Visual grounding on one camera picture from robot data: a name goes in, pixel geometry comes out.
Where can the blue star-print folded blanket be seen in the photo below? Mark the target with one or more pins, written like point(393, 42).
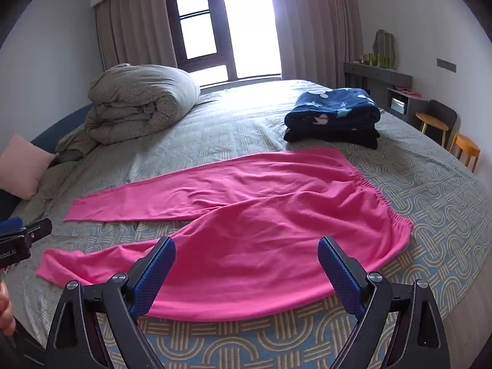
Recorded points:
point(330, 111)

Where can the pink pillow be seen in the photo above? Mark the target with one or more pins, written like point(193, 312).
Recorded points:
point(23, 165)

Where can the pink pants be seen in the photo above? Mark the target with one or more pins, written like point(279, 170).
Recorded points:
point(250, 238)

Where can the dark-framed window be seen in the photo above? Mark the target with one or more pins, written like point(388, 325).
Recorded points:
point(203, 19)

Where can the yellow wooden stool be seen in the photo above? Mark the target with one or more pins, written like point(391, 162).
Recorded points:
point(465, 146)

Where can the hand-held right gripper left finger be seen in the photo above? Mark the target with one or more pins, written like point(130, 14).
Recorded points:
point(153, 273)

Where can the grey wall switch plate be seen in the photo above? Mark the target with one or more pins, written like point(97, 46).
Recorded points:
point(447, 64)

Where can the person's left hand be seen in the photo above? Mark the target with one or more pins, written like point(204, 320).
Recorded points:
point(4, 307)

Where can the blue bed headboard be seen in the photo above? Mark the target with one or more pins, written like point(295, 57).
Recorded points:
point(57, 130)

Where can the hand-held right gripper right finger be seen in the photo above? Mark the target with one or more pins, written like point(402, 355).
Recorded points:
point(342, 273)

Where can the grey dresser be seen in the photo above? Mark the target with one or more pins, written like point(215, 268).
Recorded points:
point(384, 80)

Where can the folded grey duvet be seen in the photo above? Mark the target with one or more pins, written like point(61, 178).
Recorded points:
point(142, 96)

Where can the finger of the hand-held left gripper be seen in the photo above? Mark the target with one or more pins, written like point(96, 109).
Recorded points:
point(38, 228)
point(11, 223)

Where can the beige curtain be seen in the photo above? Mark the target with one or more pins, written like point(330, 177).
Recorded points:
point(134, 27)
point(315, 19)

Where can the black chair with wooden legs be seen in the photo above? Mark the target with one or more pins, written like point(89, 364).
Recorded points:
point(440, 117)

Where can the crumpled grey-green sheet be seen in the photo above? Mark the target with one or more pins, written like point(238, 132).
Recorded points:
point(73, 146)

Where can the bed with patterned bedspread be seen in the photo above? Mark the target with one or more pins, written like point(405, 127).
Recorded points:
point(238, 123)

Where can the black folded clothing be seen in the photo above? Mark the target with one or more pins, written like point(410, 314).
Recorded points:
point(346, 137)

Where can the cloud-shaped mirror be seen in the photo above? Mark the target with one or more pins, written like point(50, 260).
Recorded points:
point(386, 42)

